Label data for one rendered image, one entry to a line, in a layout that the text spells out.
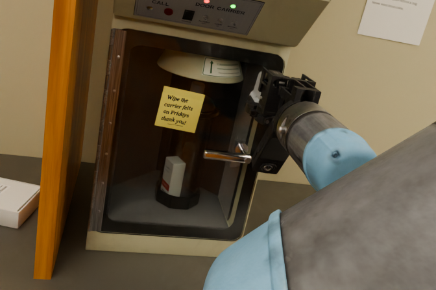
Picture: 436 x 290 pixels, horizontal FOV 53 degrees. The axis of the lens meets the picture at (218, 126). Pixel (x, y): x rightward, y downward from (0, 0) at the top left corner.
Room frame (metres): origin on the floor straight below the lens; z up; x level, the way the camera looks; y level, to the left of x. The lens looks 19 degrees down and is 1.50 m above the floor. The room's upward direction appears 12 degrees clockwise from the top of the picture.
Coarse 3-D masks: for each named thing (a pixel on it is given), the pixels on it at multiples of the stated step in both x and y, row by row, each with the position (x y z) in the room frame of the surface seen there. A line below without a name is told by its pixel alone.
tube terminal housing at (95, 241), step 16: (160, 32) 0.75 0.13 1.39; (176, 32) 0.76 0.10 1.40; (192, 32) 0.77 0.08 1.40; (208, 32) 0.77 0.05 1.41; (256, 48) 0.79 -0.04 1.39; (272, 48) 0.80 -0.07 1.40; (288, 48) 0.81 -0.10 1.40; (96, 240) 0.74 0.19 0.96; (112, 240) 0.74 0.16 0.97; (128, 240) 0.75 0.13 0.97; (144, 240) 0.76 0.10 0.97; (160, 240) 0.77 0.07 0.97; (176, 240) 0.78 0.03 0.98; (192, 240) 0.78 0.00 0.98; (208, 240) 0.79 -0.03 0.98; (208, 256) 0.80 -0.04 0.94
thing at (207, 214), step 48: (144, 48) 0.74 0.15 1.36; (192, 48) 0.76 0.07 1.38; (240, 48) 0.78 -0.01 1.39; (144, 96) 0.74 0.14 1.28; (240, 96) 0.78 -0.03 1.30; (144, 144) 0.74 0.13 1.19; (192, 144) 0.76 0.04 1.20; (144, 192) 0.74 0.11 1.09; (192, 192) 0.77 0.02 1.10; (240, 192) 0.79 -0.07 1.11
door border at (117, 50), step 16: (112, 48) 0.72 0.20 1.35; (112, 64) 0.72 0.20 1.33; (112, 80) 0.72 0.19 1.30; (112, 96) 0.72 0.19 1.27; (112, 112) 0.73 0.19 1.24; (112, 128) 0.73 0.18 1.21; (96, 160) 0.72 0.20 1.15; (96, 192) 0.72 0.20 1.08; (96, 208) 0.72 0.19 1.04; (96, 224) 0.72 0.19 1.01
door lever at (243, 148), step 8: (240, 144) 0.78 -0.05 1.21; (208, 152) 0.72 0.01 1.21; (216, 152) 0.73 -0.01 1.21; (224, 152) 0.73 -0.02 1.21; (232, 152) 0.74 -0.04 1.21; (240, 152) 0.75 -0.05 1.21; (224, 160) 0.73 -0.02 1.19; (232, 160) 0.73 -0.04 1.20; (240, 160) 0.74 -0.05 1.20; (248, 160) 0.74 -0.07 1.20
